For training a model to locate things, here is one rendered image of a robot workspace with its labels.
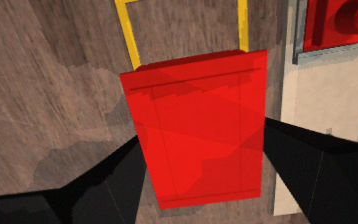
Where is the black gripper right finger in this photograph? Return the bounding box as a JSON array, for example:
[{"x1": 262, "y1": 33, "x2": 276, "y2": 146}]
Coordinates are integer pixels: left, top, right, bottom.
[{"x1": 263, "y1": 117, "x2": 358, "y2": 224}]

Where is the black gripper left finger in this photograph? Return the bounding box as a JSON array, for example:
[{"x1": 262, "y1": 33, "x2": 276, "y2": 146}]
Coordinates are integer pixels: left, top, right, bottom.
[{"x1": 0, "y1": 135, "x2": 147, "y2": 224}]

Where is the yellow rectangular frame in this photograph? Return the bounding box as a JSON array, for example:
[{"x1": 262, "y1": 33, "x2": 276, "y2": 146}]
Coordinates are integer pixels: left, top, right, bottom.
[{"x1": 115, "y1": 0, "x2": 249, "y2": 70}]

